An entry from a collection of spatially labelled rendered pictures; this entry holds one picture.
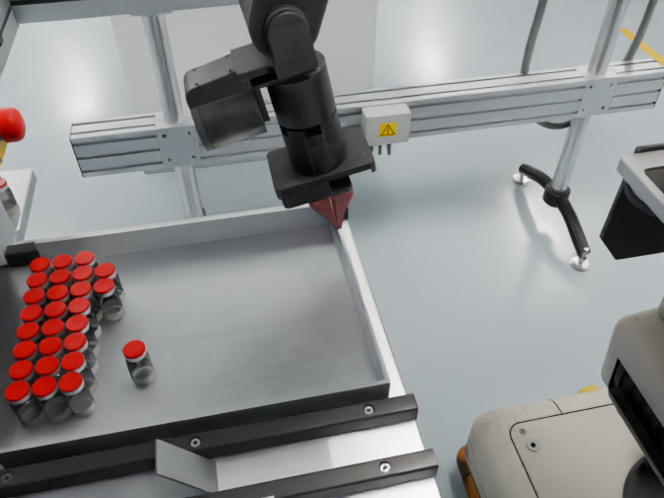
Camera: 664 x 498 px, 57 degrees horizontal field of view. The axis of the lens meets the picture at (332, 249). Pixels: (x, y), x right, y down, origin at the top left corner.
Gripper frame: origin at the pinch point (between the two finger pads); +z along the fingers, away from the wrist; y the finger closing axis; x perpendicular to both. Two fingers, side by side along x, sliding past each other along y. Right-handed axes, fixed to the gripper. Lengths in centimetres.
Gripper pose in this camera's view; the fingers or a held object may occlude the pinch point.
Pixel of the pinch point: (336, 219)
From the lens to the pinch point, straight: 68.6
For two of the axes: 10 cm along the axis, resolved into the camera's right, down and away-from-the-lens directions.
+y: -9.6, 2.9, 0.0
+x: 2.1, 6.9, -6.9
